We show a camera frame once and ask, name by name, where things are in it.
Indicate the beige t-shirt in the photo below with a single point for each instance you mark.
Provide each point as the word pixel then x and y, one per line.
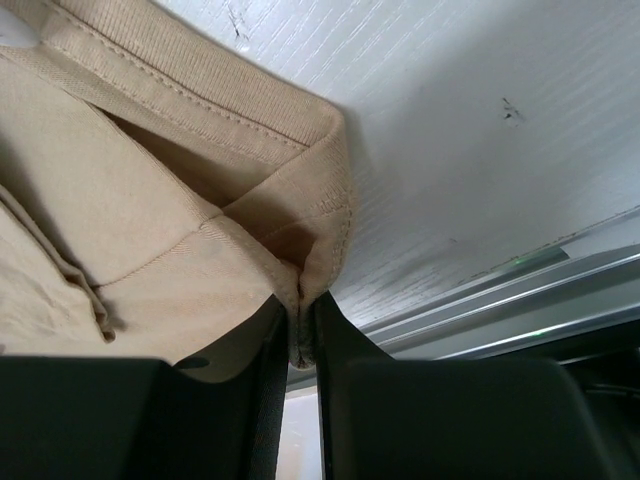
pixel 156 189

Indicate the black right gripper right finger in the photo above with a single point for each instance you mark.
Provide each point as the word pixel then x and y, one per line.
pixel 567 409

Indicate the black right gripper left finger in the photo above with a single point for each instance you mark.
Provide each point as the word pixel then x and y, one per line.
pixel 214 415

